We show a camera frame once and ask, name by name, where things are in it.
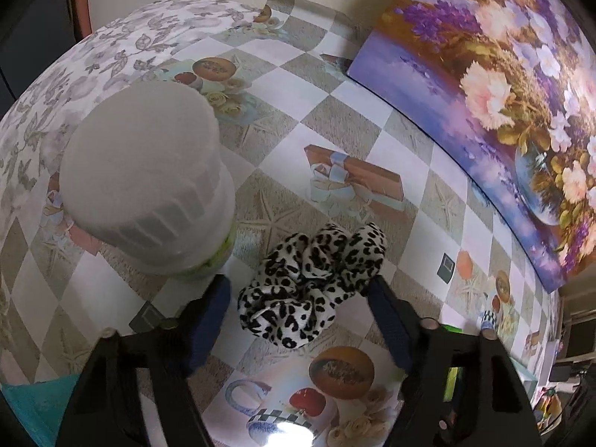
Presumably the leopard print scrunchie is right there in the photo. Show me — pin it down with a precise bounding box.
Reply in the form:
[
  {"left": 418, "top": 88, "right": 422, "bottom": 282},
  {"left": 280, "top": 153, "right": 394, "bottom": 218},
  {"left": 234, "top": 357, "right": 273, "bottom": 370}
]
[{"left": 237, "top": 222, "right": 387, "bottom": 349}]

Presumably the green tissue pack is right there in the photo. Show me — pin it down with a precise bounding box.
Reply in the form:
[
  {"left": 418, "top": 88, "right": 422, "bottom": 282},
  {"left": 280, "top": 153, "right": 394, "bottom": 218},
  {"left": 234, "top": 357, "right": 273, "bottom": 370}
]
[{"left": 443, "top": 324, "right": 463, "bottom": 402}]

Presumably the patterned tablecloth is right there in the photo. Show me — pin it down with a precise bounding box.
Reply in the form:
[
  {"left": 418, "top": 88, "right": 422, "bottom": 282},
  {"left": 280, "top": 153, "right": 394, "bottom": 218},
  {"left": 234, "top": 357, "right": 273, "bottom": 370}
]
[{"left": 0, "top": 0, "right": 565, "bottom": 447}]

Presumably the cluttered side shelf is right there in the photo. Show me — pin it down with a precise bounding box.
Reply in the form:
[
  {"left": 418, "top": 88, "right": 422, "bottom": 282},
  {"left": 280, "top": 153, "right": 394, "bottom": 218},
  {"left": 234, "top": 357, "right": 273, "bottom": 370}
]
[{"left": 535, "top": 286, "right": 595, "bottom": 446}]

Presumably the floral canvas painting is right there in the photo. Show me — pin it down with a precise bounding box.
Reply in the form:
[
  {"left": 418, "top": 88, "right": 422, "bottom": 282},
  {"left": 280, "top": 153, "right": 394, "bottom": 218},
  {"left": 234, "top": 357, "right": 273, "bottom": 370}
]
[{"left": 349, "top": 0, "right": 595, "bottom": 291}]

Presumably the white teal-edged tray box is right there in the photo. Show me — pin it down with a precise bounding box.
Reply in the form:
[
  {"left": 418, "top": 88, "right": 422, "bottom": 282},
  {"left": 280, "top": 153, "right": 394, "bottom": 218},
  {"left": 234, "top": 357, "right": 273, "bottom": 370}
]
[{"left": 510, "top": 356, "right": 538, "bottom": 400}]

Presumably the white green pill bottle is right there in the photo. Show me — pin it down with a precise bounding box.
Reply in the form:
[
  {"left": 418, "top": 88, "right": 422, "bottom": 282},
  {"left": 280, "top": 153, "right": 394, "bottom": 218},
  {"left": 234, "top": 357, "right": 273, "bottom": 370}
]
[{"left": 60, "top": 81, "right": 235, "bottom": 276}]

